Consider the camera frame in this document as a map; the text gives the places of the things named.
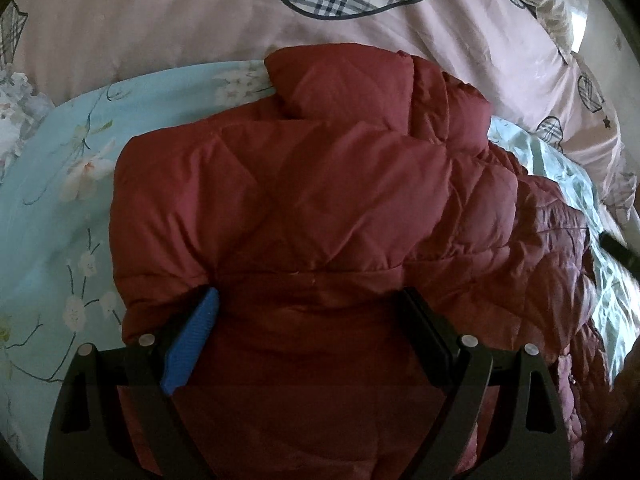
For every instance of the pink quilt with plaid hearts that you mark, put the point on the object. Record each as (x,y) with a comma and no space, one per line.
(190,15)

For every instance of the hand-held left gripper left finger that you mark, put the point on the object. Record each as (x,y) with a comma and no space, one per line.
(192,332)

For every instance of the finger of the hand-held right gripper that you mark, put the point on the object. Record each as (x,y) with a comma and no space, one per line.
(620,251)

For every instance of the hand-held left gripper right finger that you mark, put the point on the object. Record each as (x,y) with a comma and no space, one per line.
(425,327)

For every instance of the light blue floral bedsheet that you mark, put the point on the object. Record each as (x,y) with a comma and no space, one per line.
(60,195)

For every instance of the white floral ruffled pillow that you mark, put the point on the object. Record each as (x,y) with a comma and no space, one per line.
(20,95)

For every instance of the red quilted puffer jacket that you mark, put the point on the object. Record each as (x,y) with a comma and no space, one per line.
(320,200)

